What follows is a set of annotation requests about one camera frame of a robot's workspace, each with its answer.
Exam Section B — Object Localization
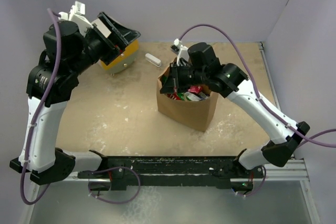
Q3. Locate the round toy drawer cabinet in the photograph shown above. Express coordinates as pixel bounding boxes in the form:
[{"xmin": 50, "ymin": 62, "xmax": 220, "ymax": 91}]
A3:
[{"xmin": 98, "ymin": 39, "xmax": 139, "ymax": 74}]

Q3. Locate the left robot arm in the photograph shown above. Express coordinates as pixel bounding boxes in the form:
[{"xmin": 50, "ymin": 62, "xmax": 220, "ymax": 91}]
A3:
[{"xmin": 9, "ymin": 12, "xmax": 141, "ymax": 185}]

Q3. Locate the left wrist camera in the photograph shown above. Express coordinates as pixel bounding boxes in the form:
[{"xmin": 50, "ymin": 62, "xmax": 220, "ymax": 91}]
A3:
[{"xmin": 58, "ymin": 1, "xmax": 93, "ymax": 36}]

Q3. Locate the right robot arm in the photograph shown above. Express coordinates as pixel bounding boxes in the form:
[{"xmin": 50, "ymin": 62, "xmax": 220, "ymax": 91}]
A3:
[{"xmin": 160, "ymin": 42, "xmax": 310, "ymax": 177}]

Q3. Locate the small white block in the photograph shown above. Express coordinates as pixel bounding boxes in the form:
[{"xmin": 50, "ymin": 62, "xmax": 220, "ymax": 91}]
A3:
[{"xmin": 145, "ymin": 53, "xmax": 162, "ymax": 67}]

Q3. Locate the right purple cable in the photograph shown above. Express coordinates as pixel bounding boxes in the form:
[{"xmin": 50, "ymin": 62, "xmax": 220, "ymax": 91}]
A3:
[{"xmin": 178, "ymin": 24, "xmax": 336, "ymax": 148}]

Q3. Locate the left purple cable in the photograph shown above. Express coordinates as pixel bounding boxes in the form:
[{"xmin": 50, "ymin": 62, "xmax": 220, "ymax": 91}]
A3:
[{"xmin": 20, "ymin": 8, "xmax": 64, "ymax": 206}]

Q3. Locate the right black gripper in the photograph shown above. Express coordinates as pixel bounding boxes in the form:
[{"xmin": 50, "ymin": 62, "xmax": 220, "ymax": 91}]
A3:
[{"xmin": 161, "ymin": 61, "xmax": 208, "ymax": 93}]

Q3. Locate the green cassava chips bag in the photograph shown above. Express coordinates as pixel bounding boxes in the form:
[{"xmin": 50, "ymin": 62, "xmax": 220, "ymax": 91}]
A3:
[{"xmin": 159, "ymin": 75, "xmax": 191, "ymax": 101}]

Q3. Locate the brown paper bag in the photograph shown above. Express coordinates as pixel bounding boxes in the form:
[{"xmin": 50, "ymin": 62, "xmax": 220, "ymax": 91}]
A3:
[{"xmin": 156, "ymin": 66, "xmax": 218, "ymax": 132}]

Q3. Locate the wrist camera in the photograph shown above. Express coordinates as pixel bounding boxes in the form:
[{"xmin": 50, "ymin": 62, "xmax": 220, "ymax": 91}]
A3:
[
  {"xmin": 58, "ymin": 1, "xmax": 93, "ymax": 36},
  {"xmin": 171, "ymin": 38, "xmax": 190, "ymax": 66}
]

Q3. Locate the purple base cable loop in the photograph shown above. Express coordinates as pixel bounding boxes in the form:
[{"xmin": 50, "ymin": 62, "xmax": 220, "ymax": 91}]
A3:
[{"xmin": 87, "ymin": 166, "xmax": 142, "ymax": 205}]

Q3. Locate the red snack packet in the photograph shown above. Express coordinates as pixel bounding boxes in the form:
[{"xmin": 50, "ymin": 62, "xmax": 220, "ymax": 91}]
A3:
[{"xmin": 188, "ymin": 86, "xmax": 203, "ymax": 95}]

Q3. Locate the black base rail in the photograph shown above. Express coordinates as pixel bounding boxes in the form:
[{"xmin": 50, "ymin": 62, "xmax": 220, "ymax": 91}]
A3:
[{"xmin": 78, "ymin": 156, "xmax": 264, "ymax": 191}]

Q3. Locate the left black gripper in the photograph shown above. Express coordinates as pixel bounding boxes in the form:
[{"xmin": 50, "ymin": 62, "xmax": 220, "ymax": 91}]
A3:
[{"xmin": 70, "ymin": 13, "xmax": 140, "ymax": 76}]

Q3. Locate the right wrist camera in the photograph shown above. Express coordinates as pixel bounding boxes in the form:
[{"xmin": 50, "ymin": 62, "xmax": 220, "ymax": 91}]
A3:
[{"xmin": 171, "ymin": 38, "xmax": 190, "ymax": 66}]

